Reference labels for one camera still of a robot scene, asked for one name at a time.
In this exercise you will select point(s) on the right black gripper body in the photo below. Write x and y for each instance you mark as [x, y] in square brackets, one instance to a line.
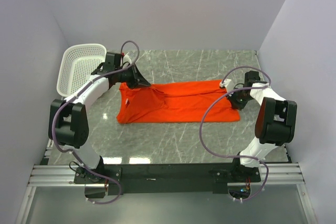
[240, 99]

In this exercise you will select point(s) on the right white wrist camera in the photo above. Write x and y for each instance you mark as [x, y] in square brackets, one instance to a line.
[227, 84]

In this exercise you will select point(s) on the orange t shirt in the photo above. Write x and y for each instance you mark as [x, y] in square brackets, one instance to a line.
[180, 102]

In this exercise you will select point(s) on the aluminium frame rail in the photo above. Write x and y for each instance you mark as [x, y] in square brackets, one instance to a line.
[280, 197]

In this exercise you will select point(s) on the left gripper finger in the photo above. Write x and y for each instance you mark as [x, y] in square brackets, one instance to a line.
[138, 83]
[138, 75]

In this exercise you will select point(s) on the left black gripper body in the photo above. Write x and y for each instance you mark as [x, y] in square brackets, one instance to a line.
[126, 75]

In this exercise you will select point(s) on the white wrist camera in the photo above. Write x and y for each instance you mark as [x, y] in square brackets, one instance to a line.
[126, 59]
[227, 84]

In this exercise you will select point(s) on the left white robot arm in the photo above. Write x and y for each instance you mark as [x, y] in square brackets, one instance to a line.
[68, 122]

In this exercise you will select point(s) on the white perforated plastic basket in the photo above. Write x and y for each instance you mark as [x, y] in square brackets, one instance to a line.
[78, 62]

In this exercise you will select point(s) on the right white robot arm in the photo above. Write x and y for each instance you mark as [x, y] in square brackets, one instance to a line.
[276, 120]

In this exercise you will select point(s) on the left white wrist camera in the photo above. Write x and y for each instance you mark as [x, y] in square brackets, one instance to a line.
[126, 59]

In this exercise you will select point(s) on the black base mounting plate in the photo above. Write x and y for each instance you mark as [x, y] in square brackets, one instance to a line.
[166, 178]

